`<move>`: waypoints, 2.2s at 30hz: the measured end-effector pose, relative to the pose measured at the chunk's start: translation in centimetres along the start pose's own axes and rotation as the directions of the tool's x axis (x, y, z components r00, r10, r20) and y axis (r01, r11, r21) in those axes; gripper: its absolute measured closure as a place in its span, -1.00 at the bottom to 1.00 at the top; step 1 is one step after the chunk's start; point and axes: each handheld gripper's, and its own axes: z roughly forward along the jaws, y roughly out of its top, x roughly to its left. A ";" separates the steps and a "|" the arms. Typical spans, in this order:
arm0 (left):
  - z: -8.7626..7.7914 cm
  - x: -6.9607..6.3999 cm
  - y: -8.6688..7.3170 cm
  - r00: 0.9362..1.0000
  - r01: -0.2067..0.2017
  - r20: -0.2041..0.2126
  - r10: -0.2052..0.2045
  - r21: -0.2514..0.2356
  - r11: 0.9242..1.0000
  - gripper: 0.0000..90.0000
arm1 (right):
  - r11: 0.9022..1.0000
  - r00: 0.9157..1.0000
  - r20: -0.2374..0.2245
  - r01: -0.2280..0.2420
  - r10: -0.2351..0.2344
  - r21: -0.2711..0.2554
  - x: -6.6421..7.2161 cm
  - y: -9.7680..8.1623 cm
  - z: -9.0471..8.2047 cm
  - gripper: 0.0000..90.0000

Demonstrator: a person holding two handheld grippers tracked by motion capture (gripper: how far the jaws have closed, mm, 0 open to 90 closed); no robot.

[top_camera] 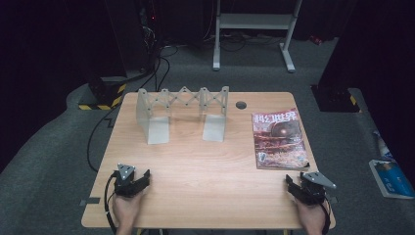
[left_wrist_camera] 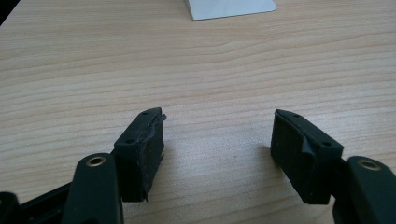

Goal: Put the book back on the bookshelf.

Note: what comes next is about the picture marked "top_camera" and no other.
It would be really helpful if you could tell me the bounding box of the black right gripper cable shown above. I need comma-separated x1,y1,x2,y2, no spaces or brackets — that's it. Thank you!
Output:
320,199,333,235

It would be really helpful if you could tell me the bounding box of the person's right hand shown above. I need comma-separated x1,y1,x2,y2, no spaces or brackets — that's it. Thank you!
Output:
295,197,327,231

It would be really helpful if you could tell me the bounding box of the person's left hand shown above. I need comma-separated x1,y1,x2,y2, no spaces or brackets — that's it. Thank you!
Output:
112,190,147,228

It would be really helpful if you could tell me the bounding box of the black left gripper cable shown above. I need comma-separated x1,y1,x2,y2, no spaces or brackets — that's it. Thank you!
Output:
103,171,119,235

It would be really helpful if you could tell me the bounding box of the black base with yellow stripes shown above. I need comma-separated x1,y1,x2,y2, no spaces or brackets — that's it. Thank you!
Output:
310,84,362,114
77,75,128,112

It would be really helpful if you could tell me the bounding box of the black equipment tower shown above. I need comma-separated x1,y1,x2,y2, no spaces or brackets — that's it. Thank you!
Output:
104,0,164,74

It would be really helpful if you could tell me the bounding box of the red cover magazine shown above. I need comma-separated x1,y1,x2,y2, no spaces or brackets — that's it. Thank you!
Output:
251,108,310,171

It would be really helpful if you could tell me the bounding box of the white metal stand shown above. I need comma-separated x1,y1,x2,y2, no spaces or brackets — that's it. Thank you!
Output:
211,0,303,73

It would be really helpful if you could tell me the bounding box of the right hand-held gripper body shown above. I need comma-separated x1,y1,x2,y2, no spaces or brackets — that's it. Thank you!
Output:
296,171,338,207

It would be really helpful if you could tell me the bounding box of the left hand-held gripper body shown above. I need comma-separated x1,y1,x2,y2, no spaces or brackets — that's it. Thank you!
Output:
113,163,143,199

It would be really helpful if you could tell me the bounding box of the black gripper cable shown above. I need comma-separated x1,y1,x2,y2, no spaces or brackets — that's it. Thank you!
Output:
320,199,333,235
103,171,119,235

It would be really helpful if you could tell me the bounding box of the grey expandable book rack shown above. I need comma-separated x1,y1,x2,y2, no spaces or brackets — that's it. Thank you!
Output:
135,85,230,146

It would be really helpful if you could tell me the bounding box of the bundle of black floor cables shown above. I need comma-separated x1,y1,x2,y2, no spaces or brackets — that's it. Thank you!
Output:
201,29,286,53

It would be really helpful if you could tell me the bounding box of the white and blue bottle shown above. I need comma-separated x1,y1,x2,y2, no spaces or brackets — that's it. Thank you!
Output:
372,129,397,162

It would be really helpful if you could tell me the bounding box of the black floor cable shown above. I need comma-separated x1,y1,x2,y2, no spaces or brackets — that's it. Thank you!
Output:
85,45,179,173

